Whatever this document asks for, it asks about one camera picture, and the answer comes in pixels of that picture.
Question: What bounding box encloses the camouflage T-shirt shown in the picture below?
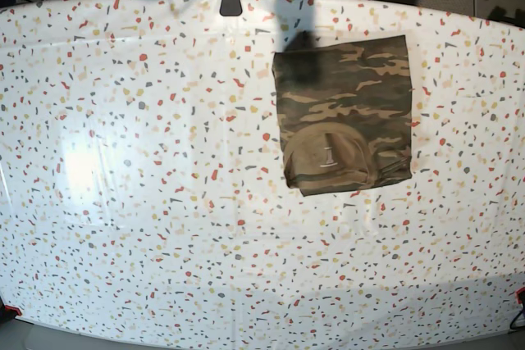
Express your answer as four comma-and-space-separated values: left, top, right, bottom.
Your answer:
272, 35, 413, 196

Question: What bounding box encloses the red black clamp left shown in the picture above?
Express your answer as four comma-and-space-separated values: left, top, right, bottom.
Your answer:
0, 300, 21, 325

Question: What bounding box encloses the red black clamp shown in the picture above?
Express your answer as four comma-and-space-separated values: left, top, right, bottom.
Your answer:
0, 300, 21, 325
509, 288, 525, 331

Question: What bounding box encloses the red black clamp right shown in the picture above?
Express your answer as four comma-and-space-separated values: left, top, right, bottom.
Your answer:
509, 288, 525, 331

